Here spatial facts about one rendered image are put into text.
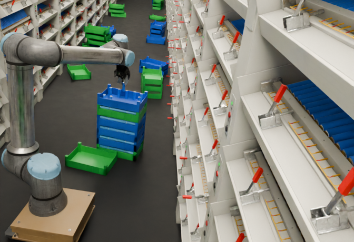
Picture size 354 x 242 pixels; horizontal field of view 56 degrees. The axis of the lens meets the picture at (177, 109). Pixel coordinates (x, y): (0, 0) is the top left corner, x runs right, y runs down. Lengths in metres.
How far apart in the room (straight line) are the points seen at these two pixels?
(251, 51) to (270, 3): 0.11
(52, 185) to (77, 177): 0.57
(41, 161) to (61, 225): 0.33
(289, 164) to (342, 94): 0.19
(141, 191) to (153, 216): 0.23
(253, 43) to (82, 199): 1.39
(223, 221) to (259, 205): 0.26
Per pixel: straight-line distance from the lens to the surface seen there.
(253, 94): 0.83
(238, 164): 0.90
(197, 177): 1.48
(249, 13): 0.83
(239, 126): 0.87
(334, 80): 0.46
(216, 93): 1.30
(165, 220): 2.05
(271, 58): 0.82
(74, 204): 1.91
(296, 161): 0.60
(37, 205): 1.85
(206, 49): 1.51
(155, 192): 2.23
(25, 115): 1.76
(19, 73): 1.68
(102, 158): 2.50
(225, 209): 1.03
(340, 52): 0.51
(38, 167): 1.74
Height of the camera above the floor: 1.43
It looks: 26 degrees down
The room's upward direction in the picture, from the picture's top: 8 degrees clockwise
